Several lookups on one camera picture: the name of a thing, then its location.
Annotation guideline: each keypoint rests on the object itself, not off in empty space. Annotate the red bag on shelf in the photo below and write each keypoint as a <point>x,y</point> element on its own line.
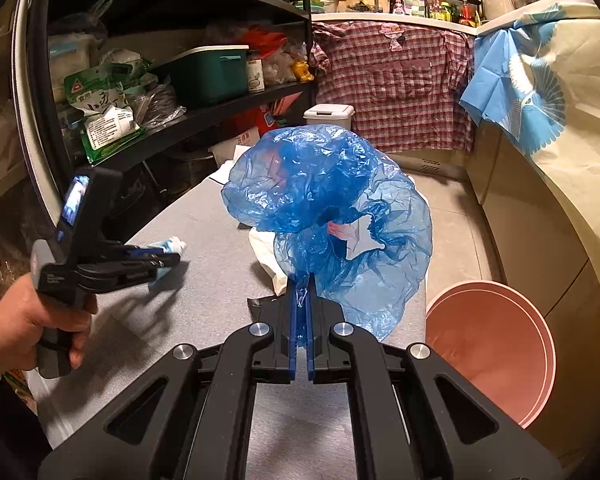
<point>262,40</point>

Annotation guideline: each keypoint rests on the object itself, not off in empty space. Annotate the green white food packet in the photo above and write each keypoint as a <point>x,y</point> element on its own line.
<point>112,132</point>

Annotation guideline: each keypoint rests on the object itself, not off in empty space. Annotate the beige kitchen cabinet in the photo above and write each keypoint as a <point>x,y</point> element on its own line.
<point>530,220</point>

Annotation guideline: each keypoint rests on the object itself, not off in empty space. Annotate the clear bag of white items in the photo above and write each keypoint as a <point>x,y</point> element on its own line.
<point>280,67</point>

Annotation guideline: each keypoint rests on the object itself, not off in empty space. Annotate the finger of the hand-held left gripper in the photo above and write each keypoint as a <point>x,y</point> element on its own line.
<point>162,260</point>
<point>137,274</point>

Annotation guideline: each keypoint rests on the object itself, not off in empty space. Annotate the red plaid shirt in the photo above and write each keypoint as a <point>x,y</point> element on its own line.
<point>395,85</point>

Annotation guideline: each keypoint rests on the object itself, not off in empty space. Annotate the yellow toy figure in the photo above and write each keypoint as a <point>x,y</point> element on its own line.
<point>302,71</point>

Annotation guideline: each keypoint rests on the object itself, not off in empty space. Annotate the pink doll figure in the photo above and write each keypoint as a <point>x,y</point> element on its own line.
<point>397,6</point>

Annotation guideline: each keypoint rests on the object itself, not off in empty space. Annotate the green storage box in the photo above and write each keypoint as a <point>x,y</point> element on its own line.
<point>205,75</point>

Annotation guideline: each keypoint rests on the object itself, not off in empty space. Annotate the green printed plastic bag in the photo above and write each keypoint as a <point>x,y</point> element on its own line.
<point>100,87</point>

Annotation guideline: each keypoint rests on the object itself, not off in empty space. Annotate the person's left forearm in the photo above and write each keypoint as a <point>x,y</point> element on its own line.
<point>5,425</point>

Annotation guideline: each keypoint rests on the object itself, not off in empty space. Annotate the red printed sack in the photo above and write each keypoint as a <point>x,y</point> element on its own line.
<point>252,125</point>

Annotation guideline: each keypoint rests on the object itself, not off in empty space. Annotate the pink plastic bucket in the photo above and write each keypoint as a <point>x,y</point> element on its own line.
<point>485,350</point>

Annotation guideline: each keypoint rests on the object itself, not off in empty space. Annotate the person's left hand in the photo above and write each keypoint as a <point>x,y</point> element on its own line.
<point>15,325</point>

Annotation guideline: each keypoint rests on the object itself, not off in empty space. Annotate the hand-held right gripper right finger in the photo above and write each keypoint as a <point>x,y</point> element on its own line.
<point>310,355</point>

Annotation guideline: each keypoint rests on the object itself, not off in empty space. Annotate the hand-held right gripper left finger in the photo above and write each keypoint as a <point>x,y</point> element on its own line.
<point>293,345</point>

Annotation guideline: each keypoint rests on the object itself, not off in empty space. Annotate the beige cloth with blue print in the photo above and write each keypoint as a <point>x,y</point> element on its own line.
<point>570,110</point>

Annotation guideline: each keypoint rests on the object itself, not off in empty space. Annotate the grey table mat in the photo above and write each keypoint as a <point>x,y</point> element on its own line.
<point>195,310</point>

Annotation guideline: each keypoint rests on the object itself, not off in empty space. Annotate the row of condiment bottles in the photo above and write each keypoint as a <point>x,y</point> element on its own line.
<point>450,12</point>

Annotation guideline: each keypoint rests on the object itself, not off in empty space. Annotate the jar with white label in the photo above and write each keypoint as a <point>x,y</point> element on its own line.
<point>255,72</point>

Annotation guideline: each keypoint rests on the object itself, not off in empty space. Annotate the white lidded bin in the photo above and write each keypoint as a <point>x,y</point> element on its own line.
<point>330,117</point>

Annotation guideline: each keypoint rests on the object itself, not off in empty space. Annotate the blue plastic bag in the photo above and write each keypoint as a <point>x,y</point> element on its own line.
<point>300,180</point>

